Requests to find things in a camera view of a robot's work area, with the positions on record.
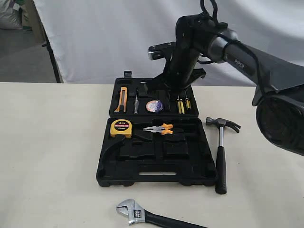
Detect white sack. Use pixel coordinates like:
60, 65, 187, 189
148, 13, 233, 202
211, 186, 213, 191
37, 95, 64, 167
0, 0, 22, 30

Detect yellow tape measure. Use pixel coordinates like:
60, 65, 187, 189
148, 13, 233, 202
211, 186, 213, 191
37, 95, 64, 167
110, 119, 132, 139

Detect clear test screwdriver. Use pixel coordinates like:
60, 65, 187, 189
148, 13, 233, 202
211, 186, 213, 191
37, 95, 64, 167
133, 88, 139, 114

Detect black plastic tool case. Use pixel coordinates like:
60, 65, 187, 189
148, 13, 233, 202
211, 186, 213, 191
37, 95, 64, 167
96, 71, 218, 187

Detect orange handled pliers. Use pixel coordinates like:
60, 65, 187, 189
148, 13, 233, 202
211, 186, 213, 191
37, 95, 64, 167
142, 123, 173, 135

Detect purple electrical tape roll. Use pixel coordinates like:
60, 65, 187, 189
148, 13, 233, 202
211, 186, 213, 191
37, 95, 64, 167
146, 100, 164, 113

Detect black backdrop stand pole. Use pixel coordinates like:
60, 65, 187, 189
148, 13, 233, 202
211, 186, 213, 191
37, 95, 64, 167
33, 1, 62, 84

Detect small yellow black screwdriver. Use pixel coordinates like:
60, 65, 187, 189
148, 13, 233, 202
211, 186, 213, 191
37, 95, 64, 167
185, 92, 191, 110

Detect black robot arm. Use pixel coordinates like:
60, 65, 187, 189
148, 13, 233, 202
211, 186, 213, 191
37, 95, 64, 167
145, 13, 304, 155

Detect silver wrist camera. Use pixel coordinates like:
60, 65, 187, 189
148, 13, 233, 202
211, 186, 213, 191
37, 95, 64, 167
148, 42, 176, 61

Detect yellow utility knife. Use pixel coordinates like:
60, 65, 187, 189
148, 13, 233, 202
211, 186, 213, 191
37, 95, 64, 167
114, 86, 128, 113

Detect large yellow black screwdriver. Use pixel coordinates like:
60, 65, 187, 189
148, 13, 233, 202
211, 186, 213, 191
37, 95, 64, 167
177, 96, 185, 114

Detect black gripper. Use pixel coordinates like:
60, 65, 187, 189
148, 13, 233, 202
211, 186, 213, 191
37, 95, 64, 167
142, 42, 206, 109

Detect white backdrop cloth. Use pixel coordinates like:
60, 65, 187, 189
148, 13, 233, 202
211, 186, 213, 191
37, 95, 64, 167
34, 0, 304, 84

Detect steel claw hammer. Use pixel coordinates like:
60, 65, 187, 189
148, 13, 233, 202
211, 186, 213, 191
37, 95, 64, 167
206, 117, 241, 195

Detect cardboard box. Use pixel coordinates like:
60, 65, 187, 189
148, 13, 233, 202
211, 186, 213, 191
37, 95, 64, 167
19, 0, 46, 44

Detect adjustable wrench black handle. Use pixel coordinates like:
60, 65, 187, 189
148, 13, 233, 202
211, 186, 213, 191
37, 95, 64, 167
116, 199, 205, 228

